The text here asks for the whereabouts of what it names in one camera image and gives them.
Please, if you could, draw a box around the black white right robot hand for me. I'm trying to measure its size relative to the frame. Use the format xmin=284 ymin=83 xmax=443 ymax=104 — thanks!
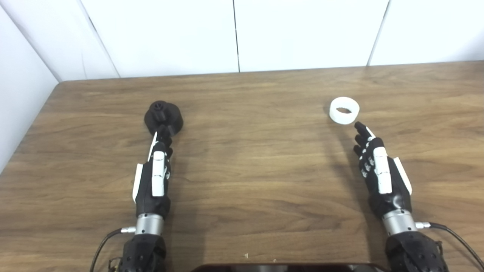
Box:
xmin=353 ymin=121 xmax=413 ymax=220

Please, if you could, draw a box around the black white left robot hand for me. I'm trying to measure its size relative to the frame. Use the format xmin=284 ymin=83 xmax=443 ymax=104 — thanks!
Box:
xmin=132 ymin=125 xmax=174 ymax=220

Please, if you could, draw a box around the round black plastic part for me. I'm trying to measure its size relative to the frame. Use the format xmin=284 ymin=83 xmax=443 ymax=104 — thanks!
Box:
xmin=144 ymin=100 xmax=184 ymax=137

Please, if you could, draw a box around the white plastic ring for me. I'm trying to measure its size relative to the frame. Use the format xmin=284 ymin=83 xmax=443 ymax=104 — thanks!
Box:
xmin=329 ymin=97 xmax=360 ymax=125

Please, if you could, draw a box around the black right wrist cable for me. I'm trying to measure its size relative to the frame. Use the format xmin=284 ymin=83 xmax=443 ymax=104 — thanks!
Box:
xmin=415 ymin=222 xmax=484 ymax=261

